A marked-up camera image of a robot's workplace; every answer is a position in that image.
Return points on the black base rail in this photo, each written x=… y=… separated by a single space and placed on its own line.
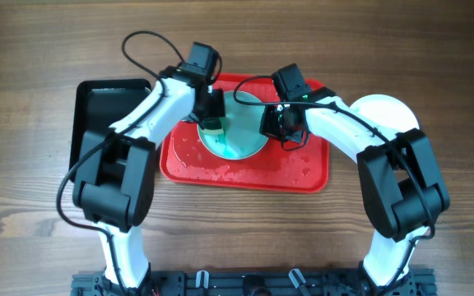
x=295 y=282

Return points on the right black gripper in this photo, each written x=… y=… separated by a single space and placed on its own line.
x=267 y=126

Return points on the red plastic tray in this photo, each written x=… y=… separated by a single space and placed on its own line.
x=289 y=168

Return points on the white plate green smear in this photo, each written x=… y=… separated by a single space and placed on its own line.
x=387 y=111

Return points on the green yellow sponge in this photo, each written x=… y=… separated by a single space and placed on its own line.
x=212 y=126

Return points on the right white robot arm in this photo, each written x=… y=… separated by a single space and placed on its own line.
x=402 y=188

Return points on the blue plate green smear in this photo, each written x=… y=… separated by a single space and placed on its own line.
x=240 y=138

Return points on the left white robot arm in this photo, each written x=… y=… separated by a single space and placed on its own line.
x=118 y=126

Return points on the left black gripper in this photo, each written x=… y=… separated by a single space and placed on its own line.
x=216 y=109

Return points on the black plastic tray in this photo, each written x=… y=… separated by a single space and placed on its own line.
x=102 y=102

